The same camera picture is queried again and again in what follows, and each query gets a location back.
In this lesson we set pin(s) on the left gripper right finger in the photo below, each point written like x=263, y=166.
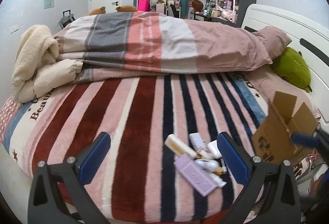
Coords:
x=269, y=194

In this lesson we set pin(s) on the pink pillow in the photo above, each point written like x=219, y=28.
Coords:
x=274, y=39

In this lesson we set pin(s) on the purple flat box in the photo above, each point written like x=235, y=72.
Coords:
x=195, y=176

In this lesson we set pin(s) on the green plush toy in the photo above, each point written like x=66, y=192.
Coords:
x=291, y=67

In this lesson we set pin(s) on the black suitcase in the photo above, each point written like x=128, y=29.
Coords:
x=67, y=18

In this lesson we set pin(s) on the striped plush blanket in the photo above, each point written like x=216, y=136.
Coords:
x=137, y=180

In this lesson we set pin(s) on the white rectangular power bank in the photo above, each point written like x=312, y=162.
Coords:
x=212, y=147

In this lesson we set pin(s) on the white bed headboard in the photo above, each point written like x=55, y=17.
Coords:
x=308, y=37

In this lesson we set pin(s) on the plaid pink grey duvet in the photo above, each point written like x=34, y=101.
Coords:
x=119, y=45

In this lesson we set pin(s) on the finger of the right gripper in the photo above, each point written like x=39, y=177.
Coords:
x=304, y=140

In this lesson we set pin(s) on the cream fleece blanket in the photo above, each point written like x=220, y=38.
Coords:
x=37, y=70

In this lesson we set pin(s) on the brown teddy bear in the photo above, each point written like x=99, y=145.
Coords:
x=96, y=11

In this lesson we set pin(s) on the bright pink bag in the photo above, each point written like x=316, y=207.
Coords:
x=143, y=5

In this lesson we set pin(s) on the brown cardboard box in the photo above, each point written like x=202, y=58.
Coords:
x=272, y=140

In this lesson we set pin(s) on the white card reader hub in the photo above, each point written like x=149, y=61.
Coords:
x=197, y=142

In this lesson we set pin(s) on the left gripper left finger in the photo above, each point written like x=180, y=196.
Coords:
x=58, y=193

